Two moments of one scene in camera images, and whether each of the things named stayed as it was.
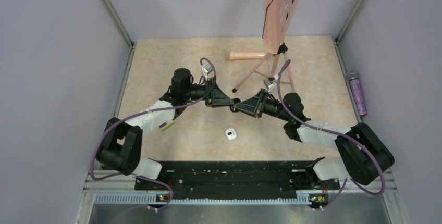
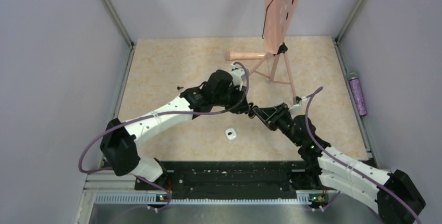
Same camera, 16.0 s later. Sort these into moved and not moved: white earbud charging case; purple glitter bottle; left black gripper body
Moved: left black gripper body
Not moved: white earbud charging case; purple glitter bottle
